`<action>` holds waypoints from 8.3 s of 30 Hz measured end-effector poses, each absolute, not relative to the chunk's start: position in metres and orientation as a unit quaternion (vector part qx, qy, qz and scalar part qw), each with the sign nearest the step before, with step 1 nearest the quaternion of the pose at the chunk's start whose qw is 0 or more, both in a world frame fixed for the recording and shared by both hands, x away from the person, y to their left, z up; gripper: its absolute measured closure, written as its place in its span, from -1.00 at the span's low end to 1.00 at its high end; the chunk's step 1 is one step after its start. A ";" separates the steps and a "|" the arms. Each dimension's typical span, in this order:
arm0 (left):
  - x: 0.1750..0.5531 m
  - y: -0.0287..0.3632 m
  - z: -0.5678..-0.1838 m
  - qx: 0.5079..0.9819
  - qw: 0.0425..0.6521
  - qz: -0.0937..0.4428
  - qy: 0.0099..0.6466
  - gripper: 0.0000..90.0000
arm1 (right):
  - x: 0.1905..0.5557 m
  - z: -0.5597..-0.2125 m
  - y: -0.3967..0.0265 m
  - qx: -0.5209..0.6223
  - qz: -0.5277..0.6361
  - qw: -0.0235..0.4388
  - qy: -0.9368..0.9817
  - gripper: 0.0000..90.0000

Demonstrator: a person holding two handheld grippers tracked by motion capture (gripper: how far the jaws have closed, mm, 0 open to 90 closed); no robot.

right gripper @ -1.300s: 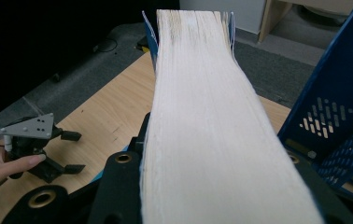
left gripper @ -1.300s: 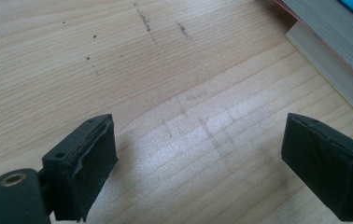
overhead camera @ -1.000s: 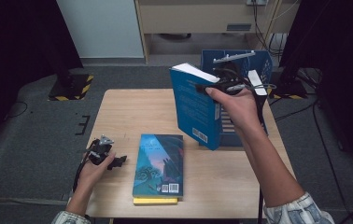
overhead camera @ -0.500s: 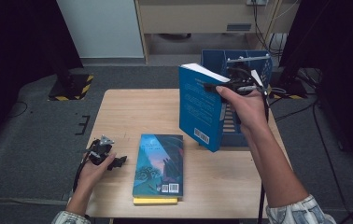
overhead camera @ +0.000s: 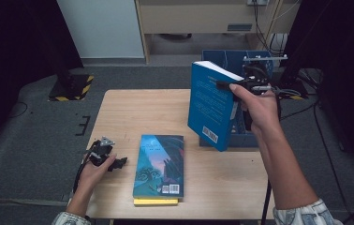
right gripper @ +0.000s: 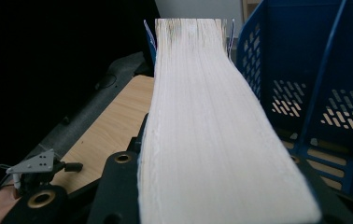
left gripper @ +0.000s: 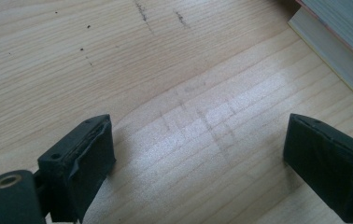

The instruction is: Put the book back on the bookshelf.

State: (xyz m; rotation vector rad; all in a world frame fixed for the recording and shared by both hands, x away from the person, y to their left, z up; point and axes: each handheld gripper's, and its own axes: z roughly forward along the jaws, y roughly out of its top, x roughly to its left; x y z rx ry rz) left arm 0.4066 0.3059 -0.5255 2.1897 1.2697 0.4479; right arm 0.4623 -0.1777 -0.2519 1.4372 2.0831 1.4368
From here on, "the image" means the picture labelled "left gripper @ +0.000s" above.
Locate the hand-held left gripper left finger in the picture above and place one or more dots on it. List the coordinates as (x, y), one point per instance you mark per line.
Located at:
(72, 168)

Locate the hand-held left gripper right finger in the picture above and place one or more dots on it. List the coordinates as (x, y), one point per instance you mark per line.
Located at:
(330, 161)

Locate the teal illustrated book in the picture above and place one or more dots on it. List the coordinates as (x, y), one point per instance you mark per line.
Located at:
(349, 21)

